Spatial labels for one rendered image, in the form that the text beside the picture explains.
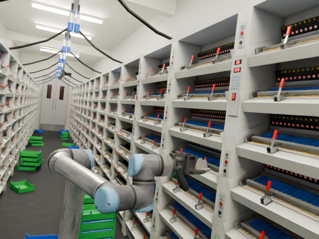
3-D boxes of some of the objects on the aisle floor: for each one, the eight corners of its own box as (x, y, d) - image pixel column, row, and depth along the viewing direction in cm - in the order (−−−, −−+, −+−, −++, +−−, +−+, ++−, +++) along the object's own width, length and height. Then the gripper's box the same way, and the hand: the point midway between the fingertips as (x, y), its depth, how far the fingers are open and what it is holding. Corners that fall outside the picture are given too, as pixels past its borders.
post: (150, 284, 179) (178, 35, 173) (145, 276, 187) (172, 38, 181) (174, 280, 187) (202, 41, 181) (168, 271, 195) (195, 44, 189)
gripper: (175, 156, 100) (218, 157, 109) (165, 151, 108) (206, 153, 117) (173, 177, 100) (215, 176, 109) (164, 170, 108) (203, 170, 117)
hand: (207, 170), depth 112 cm, fingers closed
